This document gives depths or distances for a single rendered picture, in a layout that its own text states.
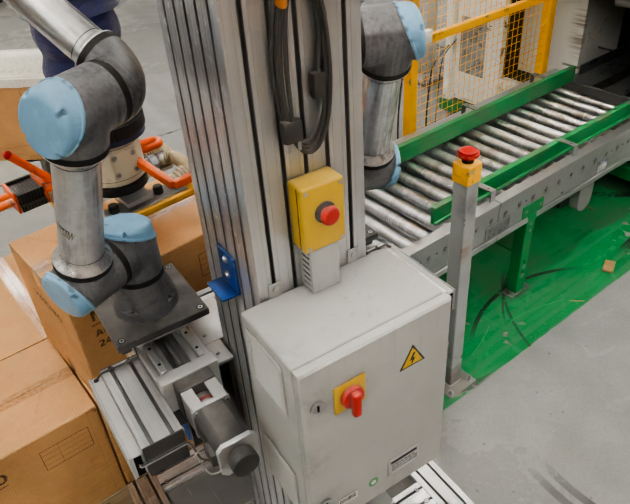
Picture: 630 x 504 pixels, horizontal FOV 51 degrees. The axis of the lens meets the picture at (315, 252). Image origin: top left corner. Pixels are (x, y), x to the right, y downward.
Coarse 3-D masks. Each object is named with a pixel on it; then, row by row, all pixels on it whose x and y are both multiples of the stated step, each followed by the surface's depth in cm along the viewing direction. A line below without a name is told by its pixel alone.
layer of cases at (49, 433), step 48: (0, 288) 246; (0, 336) 224; (0, 384) 205; (48, 384) 204; (0, 432) 190; (48, 432) 189; (96, 432) 200; (0, 480) 186; (48, 480) 197; (96, 480) 209
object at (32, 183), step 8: (24, 176) 174; (32, 176) 174; (8, 184) 172; (16, 184) 173; (24, 184) 172; (32, 184) 172; (40, 184) 171; (8, 192) 169; (16, 192) 169; (24, 192) 167; (32, 192) 168; (40, 192) 170; (16, 200) 167; (24, 200) 169; (32, 200) 170; (40, 200) 171; (48, 200) 173; (16, 208) 170; (24, 208) 169; (32, 208) 170
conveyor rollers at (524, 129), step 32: (544, 96) 356; (576, 96) 351; (480, 128) 329; (512, 128) 325; (544, 128) 322; (416, 160) 308; (448, 160) 305; (480, 160) 302; (512, 160) 299; (384, 192) 282; (416, 192) 282
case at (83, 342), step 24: (168, 216) 204; (192, 216) 203; (24, 240) 198; (48, 240) 197; (168, 240) 193; (192, 240) 193; (24, 264) 192; (48, 264) 187; (192, 264) 197; (48, 312) 196; (48, 336) 217; (72, 336) 184; (96, 336) 184; (72, 360) 202; (96, 360) 187; (120, 360) 193
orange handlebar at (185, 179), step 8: (152, 136) 192; (144, 144) 191; (152, 144) 189; (160, 144) 190; (144, 152) 188; (144, 160) 180; (144, 168) 178; (152, 168) 176; (152, 176) 177; (160, 176) 173; (168, 176) 172; (184, 176) 172; (48, 184) 173; (168, 184) 170; (176, 184) 170; (184, 184) 172; (0, 200) 170; (8, 200) 168; (0, 208) 166; (8, 208) 168
